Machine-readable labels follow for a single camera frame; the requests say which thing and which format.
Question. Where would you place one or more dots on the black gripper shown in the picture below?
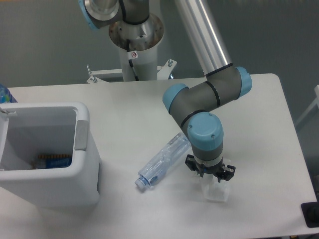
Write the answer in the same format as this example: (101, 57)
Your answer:
(219, 170)

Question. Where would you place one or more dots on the white plastic wrapper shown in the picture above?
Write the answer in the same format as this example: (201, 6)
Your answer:
(211, 189)

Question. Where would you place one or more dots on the clear crushed plastic bottle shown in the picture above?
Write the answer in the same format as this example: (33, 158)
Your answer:
(160, 164)

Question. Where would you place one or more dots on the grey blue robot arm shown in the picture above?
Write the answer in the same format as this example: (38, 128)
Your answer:
(190, 107)

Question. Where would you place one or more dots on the white trash can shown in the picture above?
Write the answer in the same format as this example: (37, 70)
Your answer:
(30, 129)

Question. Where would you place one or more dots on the black device at table corner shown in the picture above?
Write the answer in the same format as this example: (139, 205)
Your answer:
(311, 214)

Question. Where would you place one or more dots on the white furniture piece at right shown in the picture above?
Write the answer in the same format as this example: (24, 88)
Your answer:
(309, 112)

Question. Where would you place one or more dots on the blue snack package in bin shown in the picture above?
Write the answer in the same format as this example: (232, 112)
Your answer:
(50, 161)

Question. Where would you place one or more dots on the blue water bottle at edge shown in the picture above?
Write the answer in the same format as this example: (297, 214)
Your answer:
(6, 96)

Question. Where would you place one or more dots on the white metal base frame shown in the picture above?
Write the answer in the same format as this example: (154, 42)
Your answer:
(164, 72)

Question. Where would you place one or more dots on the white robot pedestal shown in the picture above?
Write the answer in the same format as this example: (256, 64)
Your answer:
(138, 47)

